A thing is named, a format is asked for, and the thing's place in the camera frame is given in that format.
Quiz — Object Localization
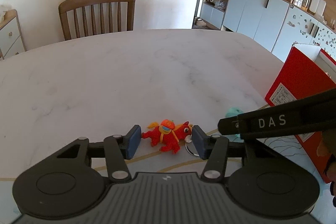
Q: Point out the printed table mat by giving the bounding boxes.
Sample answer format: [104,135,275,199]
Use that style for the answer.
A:
[89,127,327,182]

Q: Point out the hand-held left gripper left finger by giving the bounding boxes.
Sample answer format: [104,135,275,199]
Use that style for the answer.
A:
[54,124,143,183]

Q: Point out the white wooden sideboard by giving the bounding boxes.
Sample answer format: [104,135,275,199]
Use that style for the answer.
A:
[0,9,27,60]

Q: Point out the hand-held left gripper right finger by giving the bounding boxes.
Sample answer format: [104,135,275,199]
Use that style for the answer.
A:
[191,125,278,183]

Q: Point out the grey wooden wall cabinet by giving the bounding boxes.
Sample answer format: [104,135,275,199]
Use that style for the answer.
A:
[196,0,336,64]

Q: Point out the clear plastic bag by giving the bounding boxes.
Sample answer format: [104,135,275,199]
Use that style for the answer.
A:
[0,4,13,20]

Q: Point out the person's right hand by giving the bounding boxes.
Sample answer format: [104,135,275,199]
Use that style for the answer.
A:
[316,128,336,180]

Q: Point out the beige slippers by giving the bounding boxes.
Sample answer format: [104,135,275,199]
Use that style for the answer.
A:
[194,17,208,28]

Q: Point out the grey plastic bag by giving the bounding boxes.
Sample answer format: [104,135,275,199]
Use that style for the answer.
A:
[205,0,228,10]

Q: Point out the small teal toy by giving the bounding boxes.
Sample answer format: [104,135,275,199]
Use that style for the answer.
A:
[226,107,245,141]

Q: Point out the red horse keychain toy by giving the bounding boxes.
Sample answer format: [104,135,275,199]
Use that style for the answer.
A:
[141,119,200,156]

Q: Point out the red cardboard box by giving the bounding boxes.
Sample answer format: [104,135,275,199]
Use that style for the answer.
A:
[265,43,336,184]

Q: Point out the white plastic containers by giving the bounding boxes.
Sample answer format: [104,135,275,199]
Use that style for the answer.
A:
[309,0,327,16]

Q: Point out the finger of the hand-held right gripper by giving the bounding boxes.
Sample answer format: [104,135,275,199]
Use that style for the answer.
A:
[217,114,241,136]

